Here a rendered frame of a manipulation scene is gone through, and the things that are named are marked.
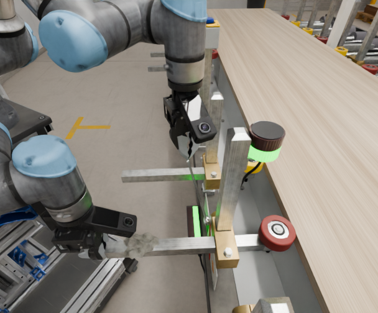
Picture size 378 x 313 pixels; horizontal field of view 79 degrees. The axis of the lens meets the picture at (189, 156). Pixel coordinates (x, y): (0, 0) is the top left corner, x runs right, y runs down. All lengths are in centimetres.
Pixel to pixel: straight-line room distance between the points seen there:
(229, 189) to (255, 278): 43
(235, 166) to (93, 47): 29
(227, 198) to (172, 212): 121
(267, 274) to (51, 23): 82
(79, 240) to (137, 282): 100
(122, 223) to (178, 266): 101
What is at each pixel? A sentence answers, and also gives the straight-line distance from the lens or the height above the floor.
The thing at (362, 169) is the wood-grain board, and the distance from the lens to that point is 87.
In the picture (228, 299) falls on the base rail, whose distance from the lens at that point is 73.
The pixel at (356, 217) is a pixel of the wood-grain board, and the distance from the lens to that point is 72.
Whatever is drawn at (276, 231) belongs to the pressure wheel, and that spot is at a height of 91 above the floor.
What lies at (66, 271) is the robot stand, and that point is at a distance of 141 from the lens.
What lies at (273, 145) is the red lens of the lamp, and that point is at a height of 116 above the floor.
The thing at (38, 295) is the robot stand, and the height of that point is 21.
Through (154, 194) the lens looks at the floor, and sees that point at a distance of 180.
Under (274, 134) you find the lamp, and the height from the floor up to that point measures 117.
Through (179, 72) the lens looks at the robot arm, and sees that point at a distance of 45.
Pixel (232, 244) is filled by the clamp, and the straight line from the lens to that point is 60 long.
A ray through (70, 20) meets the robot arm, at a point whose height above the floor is 133.
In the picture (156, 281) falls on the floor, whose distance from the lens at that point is 149.
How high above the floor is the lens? 140
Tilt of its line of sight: 42 degrees down
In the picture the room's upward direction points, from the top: straight up
